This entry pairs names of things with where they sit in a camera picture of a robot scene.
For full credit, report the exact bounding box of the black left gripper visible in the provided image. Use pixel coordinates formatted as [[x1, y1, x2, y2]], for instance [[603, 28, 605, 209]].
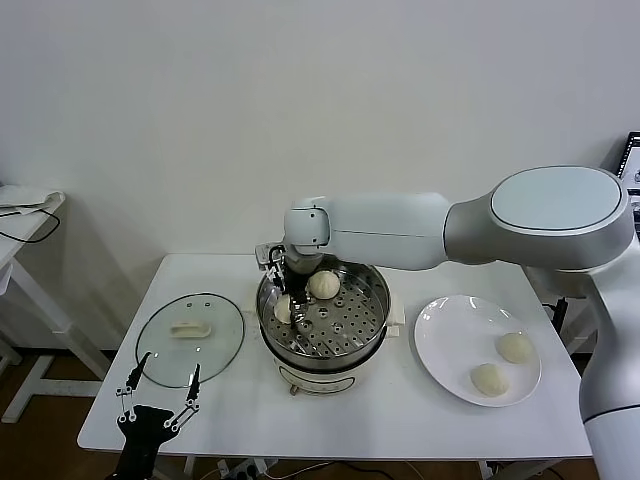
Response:
[[112, 352, 203, 479]]

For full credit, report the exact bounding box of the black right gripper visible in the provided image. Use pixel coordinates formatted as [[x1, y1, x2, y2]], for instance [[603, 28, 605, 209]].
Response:
[[269, 248, 321, 333]]

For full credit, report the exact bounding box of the white steamed baozi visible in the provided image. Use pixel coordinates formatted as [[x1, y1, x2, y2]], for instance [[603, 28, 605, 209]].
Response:
[[494, 332, 533, 364], [470, 363, 510, 399], [307, 269, 342, 300], [273, 295, 294, 325]]

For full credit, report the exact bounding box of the round glass pot lid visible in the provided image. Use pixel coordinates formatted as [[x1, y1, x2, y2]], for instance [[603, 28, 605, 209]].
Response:
[[135, 292, 246, 389]]

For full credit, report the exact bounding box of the stainless steel steamer basket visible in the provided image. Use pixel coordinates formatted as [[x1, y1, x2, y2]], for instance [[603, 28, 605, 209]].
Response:
[[256, 248, 392, 365]]

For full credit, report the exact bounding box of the white round plate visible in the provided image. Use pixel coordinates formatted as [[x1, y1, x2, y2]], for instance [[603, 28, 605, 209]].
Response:
[[413, 295, 543, 407]]

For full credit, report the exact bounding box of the white side table with cloth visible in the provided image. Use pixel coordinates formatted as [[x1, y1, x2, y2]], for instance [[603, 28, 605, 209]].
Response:
[[0, 187, 119, 426]]

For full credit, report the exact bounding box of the white cloth bag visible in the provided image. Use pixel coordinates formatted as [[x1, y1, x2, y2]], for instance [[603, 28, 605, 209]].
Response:
[[0, 185, 67, 217]]

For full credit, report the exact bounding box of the black upright stand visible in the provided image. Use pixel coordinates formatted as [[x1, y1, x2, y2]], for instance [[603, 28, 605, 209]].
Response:
[[542, 297, 569, 351]]

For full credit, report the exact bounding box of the dark open laptop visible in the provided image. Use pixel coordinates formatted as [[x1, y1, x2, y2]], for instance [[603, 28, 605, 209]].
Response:
[[618, 130, 640, 251]]

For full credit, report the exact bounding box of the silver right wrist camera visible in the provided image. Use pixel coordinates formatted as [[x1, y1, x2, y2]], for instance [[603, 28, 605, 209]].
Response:
[[254, 243, 287, 271]]

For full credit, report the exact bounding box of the black cable loop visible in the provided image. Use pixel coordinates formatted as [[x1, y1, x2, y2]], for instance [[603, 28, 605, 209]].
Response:
[[0, 207, 60, 246]]

